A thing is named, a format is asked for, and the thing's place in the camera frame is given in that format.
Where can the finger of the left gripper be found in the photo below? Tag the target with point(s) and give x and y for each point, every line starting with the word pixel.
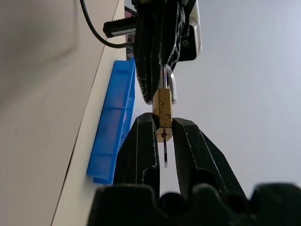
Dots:
pixel 148 47
pixel 175 35

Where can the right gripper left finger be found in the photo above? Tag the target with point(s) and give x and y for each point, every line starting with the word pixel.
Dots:
pixel 138 150

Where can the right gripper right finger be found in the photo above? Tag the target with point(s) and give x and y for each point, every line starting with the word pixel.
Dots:
pixel 195 155

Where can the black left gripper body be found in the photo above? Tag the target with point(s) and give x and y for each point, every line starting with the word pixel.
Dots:
pixel 120 27

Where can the small silver key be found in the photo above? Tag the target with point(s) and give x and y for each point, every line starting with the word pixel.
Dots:
pixel 165 153

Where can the small brass padlock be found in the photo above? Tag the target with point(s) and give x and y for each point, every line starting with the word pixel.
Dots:
pixel 163 106

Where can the grey open laptop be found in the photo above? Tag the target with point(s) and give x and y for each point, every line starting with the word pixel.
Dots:
pixel 130 48

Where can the blue plastic bin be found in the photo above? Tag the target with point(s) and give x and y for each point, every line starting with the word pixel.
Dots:
pixel 113 117

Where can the beige paper table mat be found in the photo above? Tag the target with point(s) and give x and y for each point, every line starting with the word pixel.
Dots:
pixel 94 94
pixel 35 117

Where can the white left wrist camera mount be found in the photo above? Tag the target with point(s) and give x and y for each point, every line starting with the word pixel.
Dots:
pixel 197 14

